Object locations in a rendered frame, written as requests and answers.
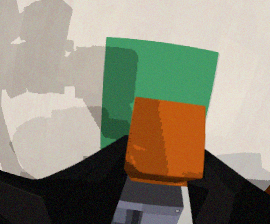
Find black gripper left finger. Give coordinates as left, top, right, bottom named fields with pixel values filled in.
left=0, top=135, right=130, bottom=224

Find orange block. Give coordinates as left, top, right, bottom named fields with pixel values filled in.
left=124, top=97, right=206, bottom=186

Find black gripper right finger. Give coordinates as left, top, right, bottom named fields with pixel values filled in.
left=187, top=149, right=270, bottom=224

